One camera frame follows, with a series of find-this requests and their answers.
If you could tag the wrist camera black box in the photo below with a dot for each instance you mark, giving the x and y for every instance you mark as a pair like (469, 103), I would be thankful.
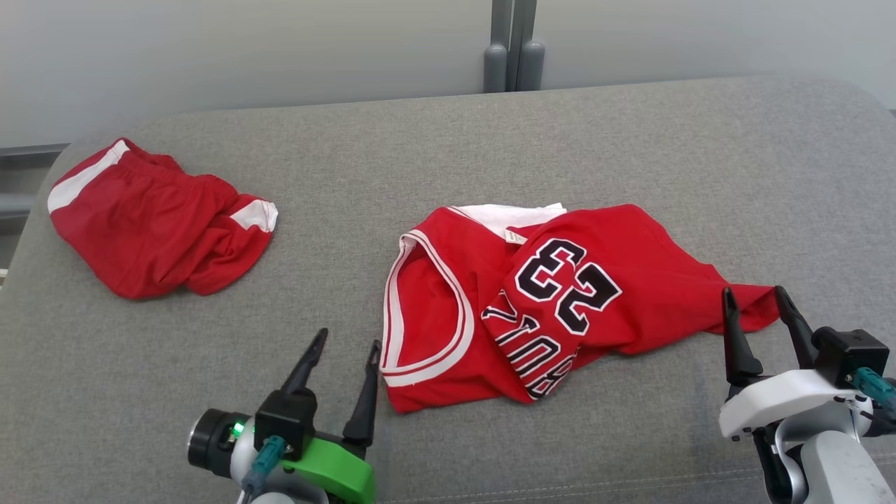
(283, 420)
(850, 353)

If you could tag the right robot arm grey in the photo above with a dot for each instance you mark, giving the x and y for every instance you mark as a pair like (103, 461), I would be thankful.
(833, 462)

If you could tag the red shorts with white stripe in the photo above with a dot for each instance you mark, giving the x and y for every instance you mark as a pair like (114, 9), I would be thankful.
(140, 224)

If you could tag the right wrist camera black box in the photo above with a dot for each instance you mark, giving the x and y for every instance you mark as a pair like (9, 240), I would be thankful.
(850, 353)

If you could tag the red basketball jersey number 23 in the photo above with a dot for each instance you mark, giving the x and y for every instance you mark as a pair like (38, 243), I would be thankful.
(630, 259)

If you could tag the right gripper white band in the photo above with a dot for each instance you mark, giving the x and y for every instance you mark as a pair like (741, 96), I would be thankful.
(777, 399)

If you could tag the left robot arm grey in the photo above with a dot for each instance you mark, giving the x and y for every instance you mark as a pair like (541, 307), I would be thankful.
(273, 498)

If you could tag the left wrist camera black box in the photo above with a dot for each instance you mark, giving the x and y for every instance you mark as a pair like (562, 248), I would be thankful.
(283, 420)

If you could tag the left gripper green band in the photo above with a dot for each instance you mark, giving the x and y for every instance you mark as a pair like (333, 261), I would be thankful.
(336, 465)

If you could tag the grey partition post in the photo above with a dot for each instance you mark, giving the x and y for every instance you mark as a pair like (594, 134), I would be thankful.
(495, 70)
(532, 66)

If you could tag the grey metal tube frame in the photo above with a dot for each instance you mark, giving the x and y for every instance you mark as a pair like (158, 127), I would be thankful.
(14, 205)

